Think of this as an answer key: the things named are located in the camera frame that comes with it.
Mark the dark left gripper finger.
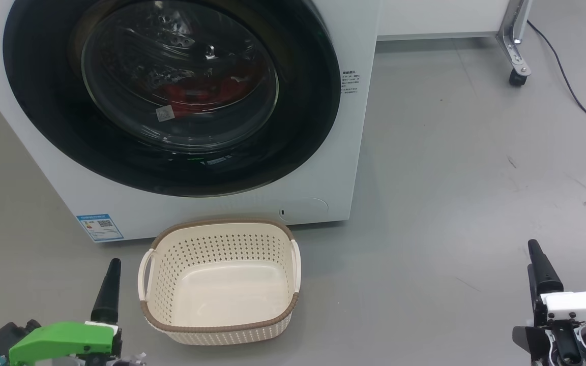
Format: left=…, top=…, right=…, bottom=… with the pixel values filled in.
left=91, top=258, right=122, bottom=323

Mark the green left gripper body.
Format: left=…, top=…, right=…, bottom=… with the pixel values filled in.
left=8, top=321, right=122, bottom=366

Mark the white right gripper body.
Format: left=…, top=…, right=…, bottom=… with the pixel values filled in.
left=540, top=291, right=586, bottom=326

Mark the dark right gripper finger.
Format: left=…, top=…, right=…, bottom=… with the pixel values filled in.
left=527, top=240, right=564, bottom=326

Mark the round glass washer door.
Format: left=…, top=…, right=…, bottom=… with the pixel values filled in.
left=3, top=0, right=342, bottom=198

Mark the red basketball jersey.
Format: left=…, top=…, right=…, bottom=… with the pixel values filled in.
left=158, top=76, right=250, bottom=118

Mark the cream perforated laundry basket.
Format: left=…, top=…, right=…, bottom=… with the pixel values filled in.
left=138, top=219, right=302, bottom=346

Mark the white front-load washing machine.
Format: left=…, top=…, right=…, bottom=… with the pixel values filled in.
left=0, top=0, right=383, bottom=243

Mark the blue energy label sticker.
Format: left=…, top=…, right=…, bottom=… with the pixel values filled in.
left=76, top=213, right=124, bottom=243

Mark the metal leg with caster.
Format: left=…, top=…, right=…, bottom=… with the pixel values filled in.
left=495, top=0, right=534, bottom=87

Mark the white cabinet panel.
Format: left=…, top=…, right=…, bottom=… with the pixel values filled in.
left=377, top=0, right=515, bottom=41

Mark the black floor power cable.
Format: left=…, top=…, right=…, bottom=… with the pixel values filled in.
left=527, top=20, right=586, bottom=144

